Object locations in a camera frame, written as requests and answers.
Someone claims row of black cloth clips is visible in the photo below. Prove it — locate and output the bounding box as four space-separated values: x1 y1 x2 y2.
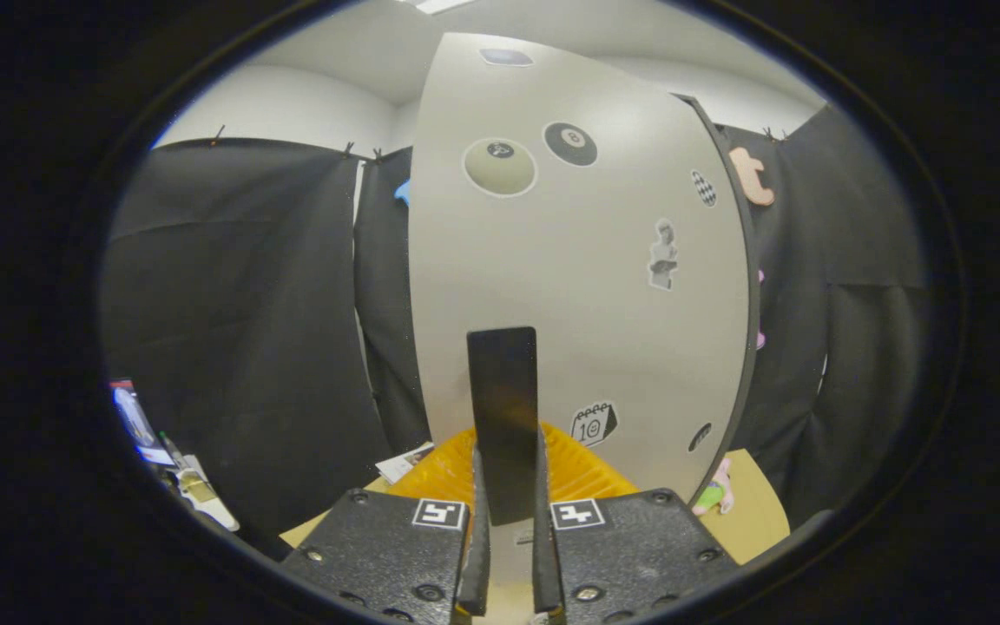
209 124 793 165

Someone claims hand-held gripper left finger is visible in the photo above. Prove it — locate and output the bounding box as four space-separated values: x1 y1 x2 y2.
281 425 492 625

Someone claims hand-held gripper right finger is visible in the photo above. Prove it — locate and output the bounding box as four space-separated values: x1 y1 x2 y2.
533 423 740 625

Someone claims printed booklet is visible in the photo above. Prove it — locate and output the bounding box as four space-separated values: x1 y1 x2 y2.
375 442 437 485

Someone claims pink and green plush toy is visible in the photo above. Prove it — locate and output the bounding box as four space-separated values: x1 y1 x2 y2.
692 457 734 516

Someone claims beige shoe cabinet door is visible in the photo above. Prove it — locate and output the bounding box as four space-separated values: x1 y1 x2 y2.
408 32 753 604

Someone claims black backdrop cloth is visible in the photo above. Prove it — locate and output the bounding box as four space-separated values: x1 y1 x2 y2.
101 104 931 541

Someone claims white object with gold part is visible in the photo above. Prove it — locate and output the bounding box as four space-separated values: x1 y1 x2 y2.
157 430 241 533

